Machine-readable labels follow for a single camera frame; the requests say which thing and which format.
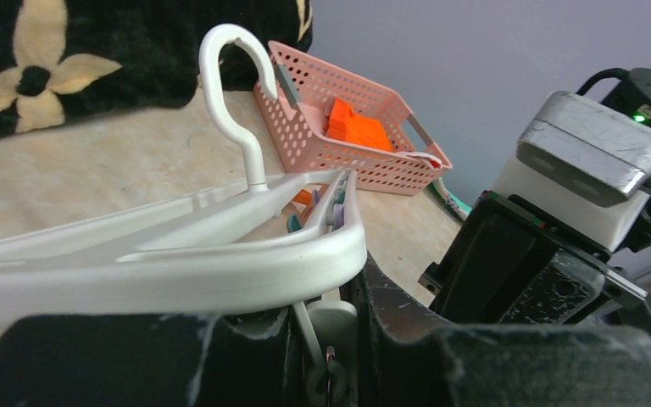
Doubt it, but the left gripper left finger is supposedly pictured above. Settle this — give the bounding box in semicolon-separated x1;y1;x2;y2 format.
0;308;303;406

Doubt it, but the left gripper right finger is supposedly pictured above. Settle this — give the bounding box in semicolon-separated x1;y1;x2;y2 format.
348;259;651;406

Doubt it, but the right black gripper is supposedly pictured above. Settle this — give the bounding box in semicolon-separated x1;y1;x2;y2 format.
419;191;648;325

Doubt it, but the white clothespin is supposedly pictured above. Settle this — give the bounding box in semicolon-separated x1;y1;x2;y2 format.
292;300;359;406

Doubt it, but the purple clothespin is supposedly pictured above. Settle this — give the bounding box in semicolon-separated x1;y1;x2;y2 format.
329;203;344;231

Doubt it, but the white clip hanger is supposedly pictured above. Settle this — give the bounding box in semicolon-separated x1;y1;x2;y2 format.
0;24;367;325

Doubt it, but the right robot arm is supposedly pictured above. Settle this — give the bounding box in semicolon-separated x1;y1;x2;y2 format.
420;68;651;324

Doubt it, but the orange underwear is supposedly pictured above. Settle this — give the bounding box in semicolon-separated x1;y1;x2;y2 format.
324;98;394;153

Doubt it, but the teal clothespin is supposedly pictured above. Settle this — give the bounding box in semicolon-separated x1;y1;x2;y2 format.
286;215;303;233

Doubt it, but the pink plastic basket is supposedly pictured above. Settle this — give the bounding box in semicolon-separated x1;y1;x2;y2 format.
253;41;453;196

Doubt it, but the black floral pillow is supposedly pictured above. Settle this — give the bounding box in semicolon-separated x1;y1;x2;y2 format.
0;1;314;138

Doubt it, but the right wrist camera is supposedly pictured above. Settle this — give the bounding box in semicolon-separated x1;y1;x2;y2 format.
491;91;651;253

